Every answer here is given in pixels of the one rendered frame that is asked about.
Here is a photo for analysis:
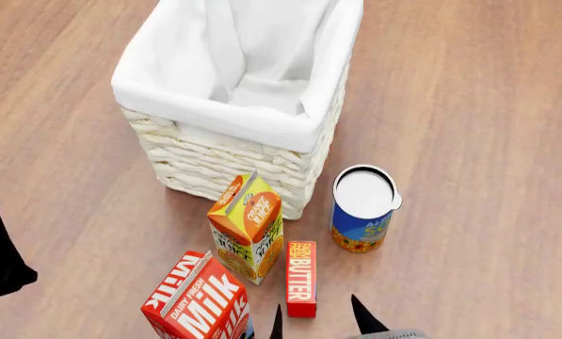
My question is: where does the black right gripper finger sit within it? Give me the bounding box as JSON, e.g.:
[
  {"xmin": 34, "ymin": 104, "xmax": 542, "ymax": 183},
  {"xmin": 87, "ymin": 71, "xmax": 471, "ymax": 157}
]
[
  {"xmin": 268, "ymin": 303, "xmax": 284, "ymax": 339},
  {"xmin": 350, "ymin": 294, "xmax": 391, "ymax": 335}
]

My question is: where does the red butter box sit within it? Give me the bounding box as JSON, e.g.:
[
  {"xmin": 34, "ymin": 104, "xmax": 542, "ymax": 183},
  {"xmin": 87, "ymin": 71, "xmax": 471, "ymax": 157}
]
[{"xmin": 286, "ymin": 240, "xmax": 318, "ymax": 319}]

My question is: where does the white wicker basket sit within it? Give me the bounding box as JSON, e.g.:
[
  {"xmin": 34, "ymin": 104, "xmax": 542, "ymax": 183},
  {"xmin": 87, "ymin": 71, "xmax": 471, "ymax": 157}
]
[{"xmin": 120, "ymin": 62, "xmax": 349, "ymax": 221}]

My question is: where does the white cloth basket liner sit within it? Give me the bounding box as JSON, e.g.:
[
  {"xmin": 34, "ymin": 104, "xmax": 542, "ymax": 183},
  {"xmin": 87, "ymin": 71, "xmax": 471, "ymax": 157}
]
[{"xmin": 110, "ymin": 0, "xmax": 365, "ymax": 154}]

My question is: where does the red milk carton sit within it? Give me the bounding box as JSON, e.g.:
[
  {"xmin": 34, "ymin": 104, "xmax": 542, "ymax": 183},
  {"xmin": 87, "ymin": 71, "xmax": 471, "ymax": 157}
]
[{"xmin": 140, "ymin": 250, "xmax": 256, "ymax": 339}]

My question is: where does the orange juice carton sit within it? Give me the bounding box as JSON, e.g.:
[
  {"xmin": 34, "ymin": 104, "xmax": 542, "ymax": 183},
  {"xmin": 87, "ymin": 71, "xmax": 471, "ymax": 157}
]
[{"xmin": 206, "ymin": 169, "xmax": 285, "ymax": 286}]

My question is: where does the blue soup can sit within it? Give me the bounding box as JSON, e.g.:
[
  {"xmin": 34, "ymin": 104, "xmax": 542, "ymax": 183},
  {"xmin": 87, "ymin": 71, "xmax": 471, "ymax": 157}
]
[{"xmin": 329, "ymin": 164, "xmax": 403, "ymax": 254}]

